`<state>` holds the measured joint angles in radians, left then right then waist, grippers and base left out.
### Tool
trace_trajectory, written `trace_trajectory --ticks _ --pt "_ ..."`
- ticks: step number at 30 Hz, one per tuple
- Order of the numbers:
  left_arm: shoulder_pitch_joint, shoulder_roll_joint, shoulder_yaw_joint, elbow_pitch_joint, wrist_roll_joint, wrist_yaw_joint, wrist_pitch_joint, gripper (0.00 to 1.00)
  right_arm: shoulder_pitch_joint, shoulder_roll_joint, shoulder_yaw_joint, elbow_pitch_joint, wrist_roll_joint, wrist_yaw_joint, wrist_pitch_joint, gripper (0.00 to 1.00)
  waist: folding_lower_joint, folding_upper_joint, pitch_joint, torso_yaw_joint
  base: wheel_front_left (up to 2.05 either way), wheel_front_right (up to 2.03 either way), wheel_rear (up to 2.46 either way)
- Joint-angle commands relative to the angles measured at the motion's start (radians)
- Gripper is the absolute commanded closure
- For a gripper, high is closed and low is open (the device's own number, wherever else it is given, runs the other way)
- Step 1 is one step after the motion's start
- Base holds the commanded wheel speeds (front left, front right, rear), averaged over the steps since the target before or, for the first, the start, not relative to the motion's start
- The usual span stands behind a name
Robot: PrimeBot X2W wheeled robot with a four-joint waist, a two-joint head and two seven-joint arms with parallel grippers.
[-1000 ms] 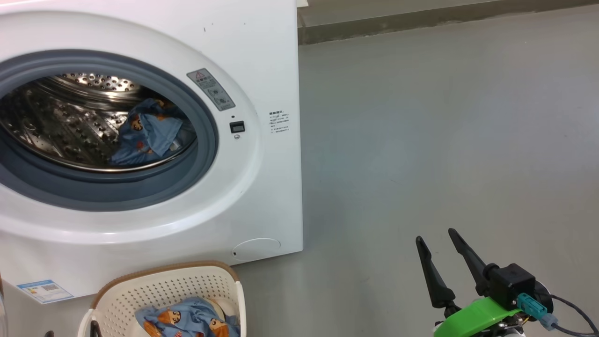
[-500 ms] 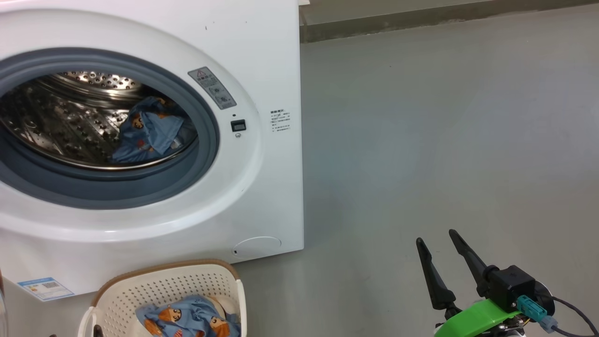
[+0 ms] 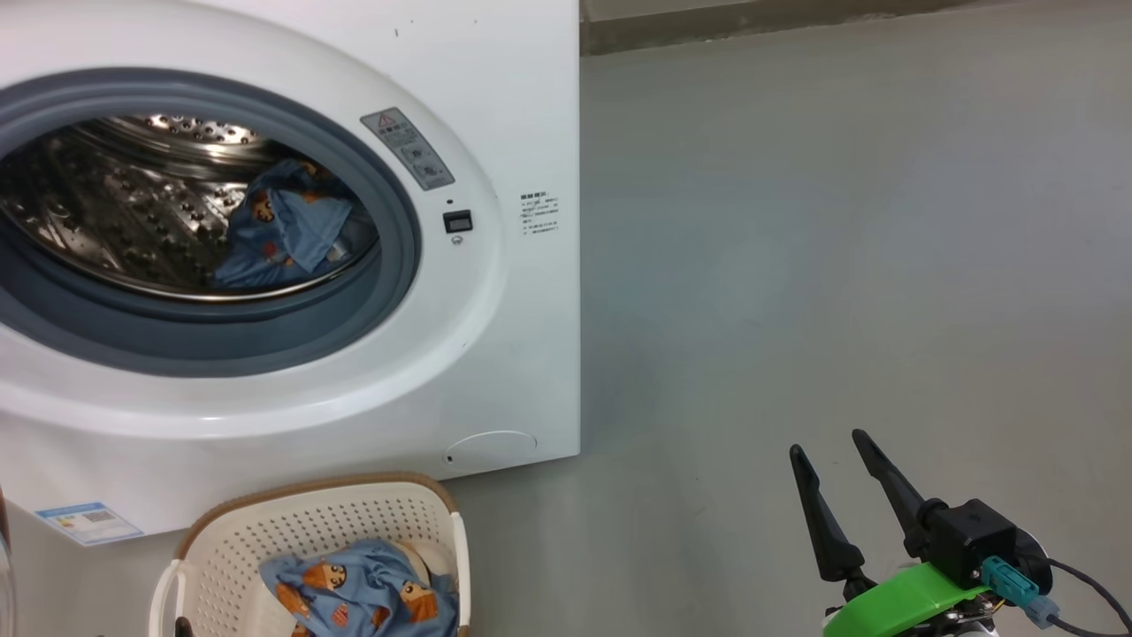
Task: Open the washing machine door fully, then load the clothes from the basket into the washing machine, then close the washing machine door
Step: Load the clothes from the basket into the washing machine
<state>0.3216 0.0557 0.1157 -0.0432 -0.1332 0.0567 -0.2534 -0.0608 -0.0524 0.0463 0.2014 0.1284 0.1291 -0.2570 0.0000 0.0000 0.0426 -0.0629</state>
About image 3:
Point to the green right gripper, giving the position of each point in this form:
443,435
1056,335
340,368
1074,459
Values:
893,606

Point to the blue cartoon garment cream lining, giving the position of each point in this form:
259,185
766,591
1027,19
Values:
363,588

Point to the blue cartoon print garment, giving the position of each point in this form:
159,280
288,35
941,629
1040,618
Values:
283,230

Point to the cream perforated laundry basket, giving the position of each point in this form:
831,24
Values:
354,522

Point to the white front-load washing machine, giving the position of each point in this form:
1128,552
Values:
513,336

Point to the blue energy label sticker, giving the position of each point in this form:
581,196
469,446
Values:
88,522

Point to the round white filter cover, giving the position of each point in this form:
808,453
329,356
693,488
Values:
491,449

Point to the grey warning sticker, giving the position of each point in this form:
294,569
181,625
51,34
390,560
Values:
407,149

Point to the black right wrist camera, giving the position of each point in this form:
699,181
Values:
973,535

